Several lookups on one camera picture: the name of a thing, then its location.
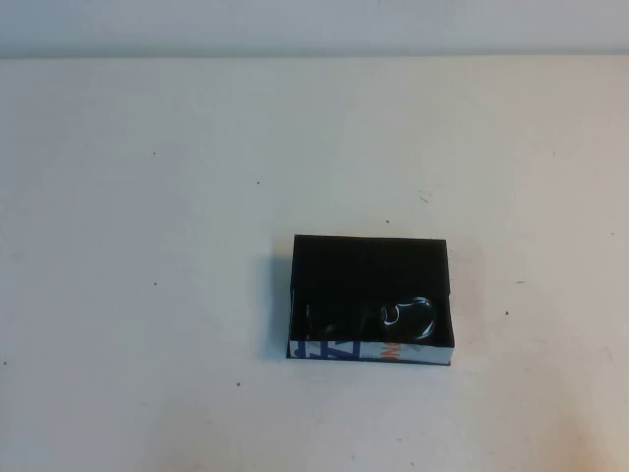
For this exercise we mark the black framed glasses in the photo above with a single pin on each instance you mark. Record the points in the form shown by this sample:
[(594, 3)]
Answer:
[(417, 314)]

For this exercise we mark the black printed glasses case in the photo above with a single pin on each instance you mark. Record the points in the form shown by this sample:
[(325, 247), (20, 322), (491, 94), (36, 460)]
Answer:
[(344, 265)]

